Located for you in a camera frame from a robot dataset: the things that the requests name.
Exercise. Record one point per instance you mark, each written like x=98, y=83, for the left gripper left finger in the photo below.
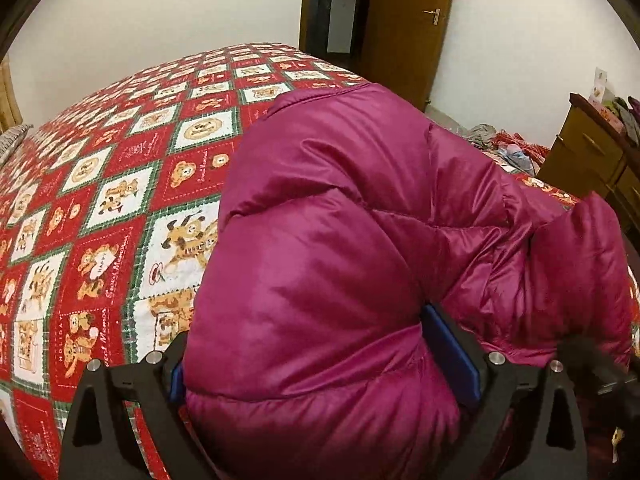
x=100, y=441

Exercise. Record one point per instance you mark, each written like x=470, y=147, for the clothes pile on dresser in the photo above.
x=618, y=114

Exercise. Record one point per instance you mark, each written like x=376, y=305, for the brown wooden dresser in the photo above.
x=589, y=156

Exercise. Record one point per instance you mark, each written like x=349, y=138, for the red patterned bear bedspread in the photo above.
x=109, y=216

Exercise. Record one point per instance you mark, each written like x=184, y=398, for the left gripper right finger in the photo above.
x=517, y=421

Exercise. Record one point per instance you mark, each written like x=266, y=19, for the metal door handle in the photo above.
x=434, y=14

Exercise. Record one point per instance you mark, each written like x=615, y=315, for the white card on dresser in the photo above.
x=598, y=89

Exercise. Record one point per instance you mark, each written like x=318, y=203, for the brown wooden door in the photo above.
x=401, y=47

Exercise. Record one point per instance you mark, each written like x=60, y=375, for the magenta puffer down jacket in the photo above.
x=344, y=212

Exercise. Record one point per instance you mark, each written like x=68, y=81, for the beige curtain right panel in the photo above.
x=10, y=114

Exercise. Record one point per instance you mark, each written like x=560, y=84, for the dark brown door frame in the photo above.
x=333, y=30

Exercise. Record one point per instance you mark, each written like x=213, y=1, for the striped grey pillow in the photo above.
x=11, y=140

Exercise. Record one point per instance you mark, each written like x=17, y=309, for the clothes pile on floor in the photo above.
x=509, y=150

